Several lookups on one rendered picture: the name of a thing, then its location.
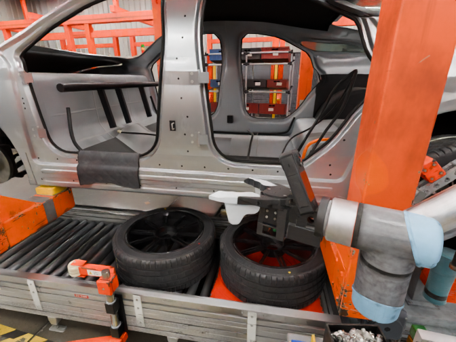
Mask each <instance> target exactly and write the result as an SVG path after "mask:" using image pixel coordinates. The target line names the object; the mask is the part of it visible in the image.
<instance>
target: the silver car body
mask: <svg viewBox="0 0 456 342"><path fill-rule="evenodd" d="M103 1H106V0H68V1H66V2H64V3H63V4H61V5H59V6H58V7H56V8H54V9H53V10H52V11H50V12H49V13H47V14H46V15H44V16H42V17H41V18H40V19H38V20H37V21H35V22H34V23H32V24H31V25H30V26H28V27H26V28H25V29H24V30H22V31H20V32H19V33H17V34H16V35H14V36H13V37H10V38H9V39H8V40H6V41H4V42H3V43H1V44H0V184H1V183H5V182H7V181H9V180H10V179H11V178H14V177H16V178H22V177H24V175H25V174H27V175H28V180H29V183H30V185H43V186H53V187H70V188H80V189H97V190H106V191H124V192H133V193H150V194H160V195H177V196H187V197H202V198H209V195H212V194H213V193H216V192H217V191H233V192H240V193H241V192H253V193H255V188H254V187H253V186H252V185H248V184H246V183H244V180H245V179H247V178H257V179H261V180H264V181H270V182H273V183H277V184H281V185H284V186H285V187H288V188H290V186H289V184H288V181H287V178H286V175H285V173H284V171H283V169H282V166H281V163H280V158H279V156H280V154H281V153H284V152H287V151H289V150H293V149H296V150H298V152H299V153H300V154H301V157H302V160H303V164H304V165H303V166H304V168H305V171H306V174H307V177H308V179H309V182H310V185H311V188H312V190H313V194H314V195H315V198H316V201H317V203H318V206H319V205H320V202H321V199H322V197H323V196H325V197H331V200H333V198H335V197H336V198H340V199H344V200H346V199H347V195H348V191H349V184H350V179H351V175H352V168H353V164H354V156H355V152H356V145H357V140H358V133H359V129H360V122H361V117H362V110H363V106H364V99H365V94H366V87H367V83H368V76H369V71H370V67H371V60H372V55H373V48H374V44H375V37H376V32H377V25H378V21H379V14H380V9H381V2H382V0H161V37H159V38H158V39H156V40H155V41H154V42H153V43H152V44H151V45H150V46H149V47H148V48H147V49H146V50H145V51H144V52H143V53H142V54H141V55H140V56H137V57H134V58H120V57H114V56H103V55H97V54H85V53H79V52H72V51H67V50H59V49H55V48H50V47H43V46H38V45H35V44H36V43H37V42H38V41H40V40H41V39H42V38H43V37H45V36H46V35H47V34H48V33H50V31H52V30H54V29H55V28H58V26H60V25H61V24H62V23H64V22H66V21H67V20H69V19H71V18H73V17H75V16H76V15H77V14H80V13H82V11H83V10H86V9H88V8H90V7H91V6H93V5H96V4H98V3H101V2H103ZM342 16H345V17H346V18H349V19H350V20H353V21H354V23H355V24H356V26H357V28H358V29H355V28H348V27H344V26H337V25H333V22H337V21H338V20H339V19H340V18H341V17H342ZM205 34H214V35H215V36H216V37H217V38H218V39H219V40H220V45H221V56H222V64H221V78H220V85H219V91H218V102H217V107H216V109H215V112H214V113H213V114H211V110H210V100H209V94H208V83H209V72H206V66H205V60H204V46H203V35H205ZM247 34H258V35H266V36H271V37H277V38H278V39H282V40H284V41H286V42H288V43H289V44H291V45H293V46H295V47H296V48H299V49H300V50H302V51H304V52H305V53H306V54H307V55H308V56H309V58H310V59H311V64H312V67H313V69H314V70H315V71H316V72H317V74H318V76H319V80H320V82H319V83H318V84H317V85H316V86H315V87H314V88H313V89H312V90H311V92H310V93H309V94H308V95H307V96H306V97H305V99H304V101H303V102H302V103H301V104H300V105H299V107H298V108H297V109H296V110H295V111H293V112H292V113H291V114H290V115H288V116H286V117H285V118H257V117H253V116H251V115H250V114H249V113H248V111H247V110H246V103H245V95H244V81H243V73H242V39H243V38H245V36H247ZM217 35H218V36H217ZM159 59H160V64H159V81H155V79H154V76H153V71H152V68H153V65H154V64H155V63H156V62H157V61H158V60H159ZM119 64H122V65H119ZM112 65H114V66H112ZM94 67H97V68H94ZM150 67H151V69H150ZM90 68H93V69H90ZM85 69H88V70H85ZM81 70H84V71H81ZM77 71H80V72H78V73H74V72H77ZM320 75H321V78H322V79H320ZM156 86H158V93H157V88H156ZM449 109H456V48H455V53H454V55H453V59H452V63H451V67H450V70H449V74H448V77H447V81H446V85H445V88H444V92H443V95H442V100H441V102H440V107H439V110H438V113H439V112H442V111H446V110H449ZM12 149H16V150H17V152H18V153H16V154H13V153H12ZM79 150H80V151H108V152H122V153H140V156H139V166H140V167H139V169H138V177H139V182H140V189H131V188H125V187H120V186H118V185H115V184H111V183H94V184H92V185H80V184H79V179H78V175H77V164H78V160H77V155H78V151H79ZM18 156H20V158H21V160H20V161H19V162H17V163H16V162H15V159H16V157H18ZM23 164H24V167H25V169H26V170H23V171H21V172H19V171H18V168H19V167H20V166H22V165H23Z"/></svg>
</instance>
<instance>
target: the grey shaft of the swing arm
mask: <svg viewBox="0 0 456 342"><path fill-rule="evenodd" d="M101 275H102V280H106V281H107V280H108V279H109V278H110V277H111V273H110V270H109V269H103V270H102V271H101ZM106 298H107V301H106V302H105V303H104V306H105V309H106V313H107V314H110V317H111V323H112V325H111V327H110V331H111V336H112V337H115V338H116V339H119V338H120V337H121V336H122V334H123V332H126V333H129V332H128V325H127V321H126V314H125V309H124V302H123V299H122V294H117V293H114V292H113V294H112V295H111V296H110V295H106Z"/></svg>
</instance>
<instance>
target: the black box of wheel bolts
mask: <svg viewBox="0 0 456 342"><path fill-rule="evenodd" d="M325 325H326V326H325V331H324V338H323V342H388V341H387V339H386V337H385V335H384V334H383V331H382V330H381V328H380V326H379V325H376V324H344V323H327V322H326V323H325Z"/></svg>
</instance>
